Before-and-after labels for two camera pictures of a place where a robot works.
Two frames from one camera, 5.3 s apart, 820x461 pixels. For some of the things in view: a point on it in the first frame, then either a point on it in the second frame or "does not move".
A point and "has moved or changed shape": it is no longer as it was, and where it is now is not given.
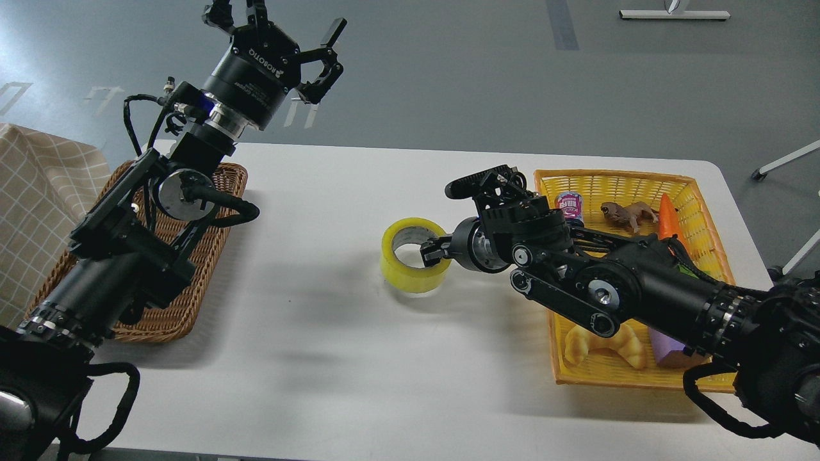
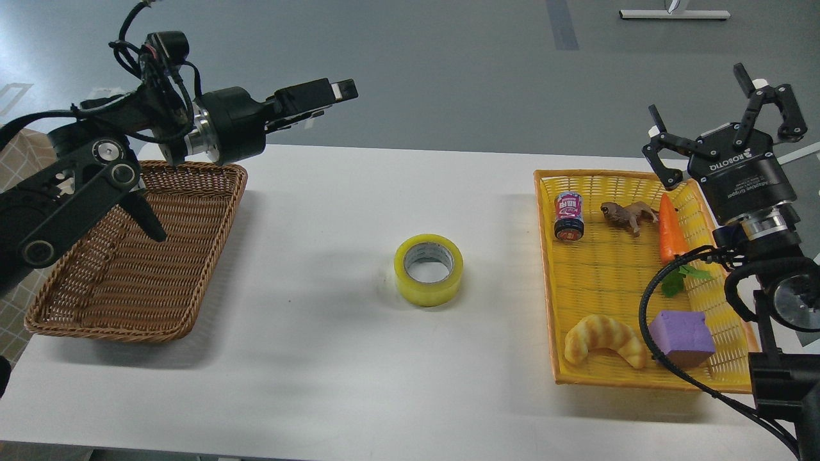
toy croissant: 579,342 does not move
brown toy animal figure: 628,214 does not move
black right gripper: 460,248 → 739,180
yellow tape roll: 400,276 has moved or changed shape
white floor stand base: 673,15 does not move
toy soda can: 571,203 does not move
